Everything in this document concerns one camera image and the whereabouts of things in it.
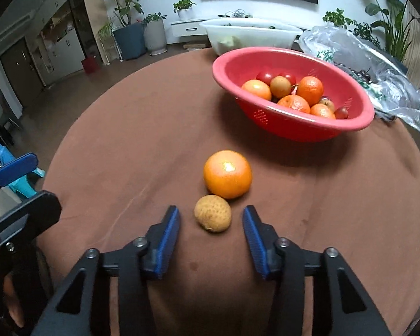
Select tan longan fruit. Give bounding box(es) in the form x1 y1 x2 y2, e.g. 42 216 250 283
319 97 336 112
193 195 232 233

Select large smooth orange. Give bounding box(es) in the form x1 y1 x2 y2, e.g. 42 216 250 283
203 150 253 199

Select small smooth orange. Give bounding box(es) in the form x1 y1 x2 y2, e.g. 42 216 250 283
241 79 272 101

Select mandarin with stem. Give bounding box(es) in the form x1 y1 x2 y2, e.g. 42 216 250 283
296 76 324 107

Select person's left hand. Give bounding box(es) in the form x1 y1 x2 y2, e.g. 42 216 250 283
3 274 24 328

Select blue plastic stool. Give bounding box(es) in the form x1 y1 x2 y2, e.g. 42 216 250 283
0 144 45 198

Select small red bin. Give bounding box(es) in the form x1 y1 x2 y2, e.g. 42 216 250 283
81 56 101 74

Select white storage cupboard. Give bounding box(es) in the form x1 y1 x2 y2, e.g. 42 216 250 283
0 0 87 88

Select plant in white ribbed pot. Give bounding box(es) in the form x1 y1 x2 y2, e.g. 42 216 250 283
143 12 167 56

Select red plastic colander bowl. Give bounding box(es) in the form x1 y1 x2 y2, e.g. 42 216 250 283
212 47 374 143

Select clear plastic cherry bag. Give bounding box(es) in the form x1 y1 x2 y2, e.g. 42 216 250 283
298 25 420 132

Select tall plant blue pot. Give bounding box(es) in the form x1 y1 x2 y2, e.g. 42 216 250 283
105 0 145 60

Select dark cherries in bag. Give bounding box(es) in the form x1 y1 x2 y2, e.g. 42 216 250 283
350 68 372 84

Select white tv cabinet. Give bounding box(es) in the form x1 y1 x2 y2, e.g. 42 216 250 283
171 15 251 37

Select small plant on cabinet left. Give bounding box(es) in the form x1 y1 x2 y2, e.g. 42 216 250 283
173 0 195 20

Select white plastic vegetable bowl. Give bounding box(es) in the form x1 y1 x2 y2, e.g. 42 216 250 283
199 17 303 55

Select large leafy plant dark pot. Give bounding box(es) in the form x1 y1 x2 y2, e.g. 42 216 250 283
322 0 416 72

